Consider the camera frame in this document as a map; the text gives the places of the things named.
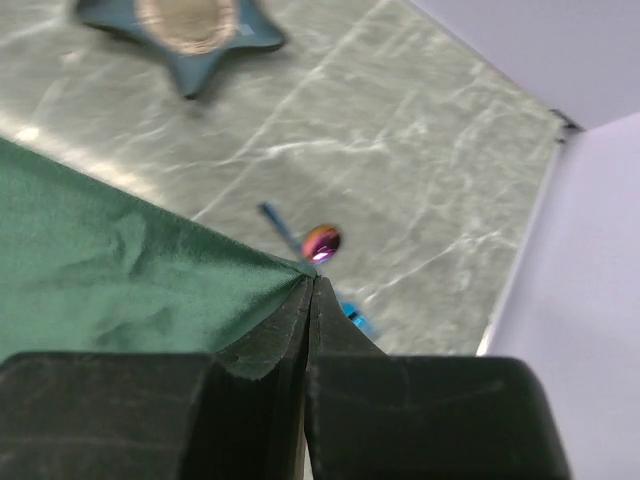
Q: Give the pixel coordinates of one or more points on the blue star-shaped ceramic dish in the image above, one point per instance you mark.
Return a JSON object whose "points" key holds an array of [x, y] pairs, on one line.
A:
{"points": [[191, 36]]}

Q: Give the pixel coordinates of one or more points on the blue metal fork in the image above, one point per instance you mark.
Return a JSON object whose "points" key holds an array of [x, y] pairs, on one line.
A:
{"points": [[350, 310]]}

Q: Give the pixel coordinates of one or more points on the iridescent rainbow metal spoon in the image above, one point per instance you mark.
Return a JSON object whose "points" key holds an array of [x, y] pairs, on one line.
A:
{"points": [[321, 244]]}

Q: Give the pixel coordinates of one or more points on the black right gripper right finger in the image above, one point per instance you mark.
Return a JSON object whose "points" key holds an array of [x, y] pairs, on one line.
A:
{"points": [[372, 415]]}

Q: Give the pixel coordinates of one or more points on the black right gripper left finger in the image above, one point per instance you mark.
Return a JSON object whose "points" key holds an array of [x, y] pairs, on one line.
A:
{"points": [[235, 414]]}

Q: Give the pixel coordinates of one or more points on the dark green cloth napkin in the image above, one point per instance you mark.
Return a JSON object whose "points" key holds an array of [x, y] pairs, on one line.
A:
{"points": [[86, 267]]}

